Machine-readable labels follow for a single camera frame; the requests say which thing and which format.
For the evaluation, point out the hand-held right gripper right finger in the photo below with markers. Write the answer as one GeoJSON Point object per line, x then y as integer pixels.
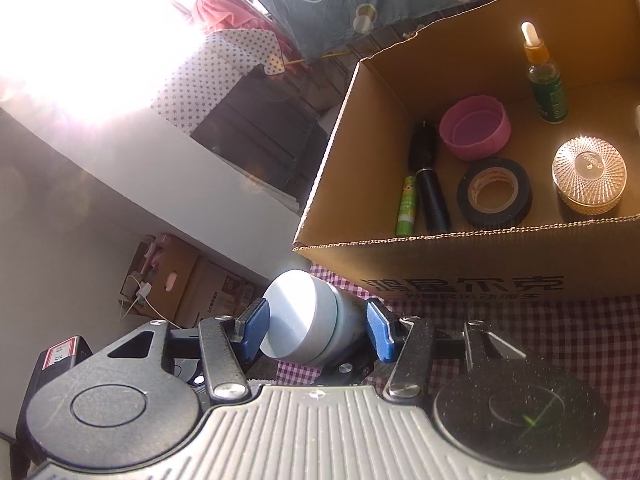
{"type": "Point", "coordinates": [380, 332]}

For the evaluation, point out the brown cardboard box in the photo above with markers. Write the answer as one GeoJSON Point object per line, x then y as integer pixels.
{"type": "Point", "coordinates": [450, 267]}

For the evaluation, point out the printed floor carton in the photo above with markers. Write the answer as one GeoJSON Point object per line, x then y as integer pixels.
{"type": "Point", "coordinates": [220, 295]}

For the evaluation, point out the small green tube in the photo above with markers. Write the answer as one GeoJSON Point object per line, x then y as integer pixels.
{"type": "Point", "coordinates": [406, 207]}

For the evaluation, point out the pink hanging clothes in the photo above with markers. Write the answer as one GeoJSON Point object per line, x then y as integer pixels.
{"type": "Point", "coordinates": [225, 10]}

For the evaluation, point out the pink plastic lid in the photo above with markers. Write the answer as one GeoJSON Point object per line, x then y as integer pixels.
{"type": "Point", "coordinates": [495, 140]}

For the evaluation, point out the brown floor carton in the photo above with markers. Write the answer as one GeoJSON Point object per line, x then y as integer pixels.
{"type": "Point", "coordinates": [185, 260]}

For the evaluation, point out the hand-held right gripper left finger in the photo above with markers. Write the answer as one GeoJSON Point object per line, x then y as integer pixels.
{"type": "Point", "coordinates": [252, 332]}

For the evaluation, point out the star dotted white cloth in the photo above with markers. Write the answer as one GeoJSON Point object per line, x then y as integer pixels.
{"type": "Point", "coordinates": [215, 75]}

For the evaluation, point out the yellow rod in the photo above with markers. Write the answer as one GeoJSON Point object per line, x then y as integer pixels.
{"type": "Point", "coordinates": [320, 57]}

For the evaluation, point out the black tape roll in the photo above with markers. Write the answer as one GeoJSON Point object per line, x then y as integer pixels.
{"type": "Point", "coordinates": [467, 205]}

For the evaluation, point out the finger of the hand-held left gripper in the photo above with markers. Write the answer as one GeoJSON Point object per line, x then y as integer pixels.
{"type": "Point", "coordinates": [345, 367]}

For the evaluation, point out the purple checkered tablecloth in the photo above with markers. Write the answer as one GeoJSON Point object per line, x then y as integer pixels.
{"type": "Point", "coordinates": [575, 330]}

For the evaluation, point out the dark cabinet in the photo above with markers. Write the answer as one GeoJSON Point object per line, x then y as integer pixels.
{"type": "Point", "coordinates": [260, 130]}

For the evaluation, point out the black lipstick tube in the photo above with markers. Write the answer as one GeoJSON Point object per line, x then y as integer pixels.
{"type": "Point", "coordinates": [434, 202]}

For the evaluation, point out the green dropper bottle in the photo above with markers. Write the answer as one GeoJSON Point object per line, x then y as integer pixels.
{"type": "Point", "coordinates": [547, 95]}

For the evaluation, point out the gold lid jar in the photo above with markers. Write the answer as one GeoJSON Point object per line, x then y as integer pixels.
{"type": "Point", "coordinates": [590, 170]}

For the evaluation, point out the white pill bottle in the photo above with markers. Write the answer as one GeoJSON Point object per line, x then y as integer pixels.
{"type": "Point", "coordinates": [310, 320]}

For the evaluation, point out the small black oval object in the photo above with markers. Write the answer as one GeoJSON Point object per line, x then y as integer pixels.
{"type": "Point", "coordinates": [422, 147]}

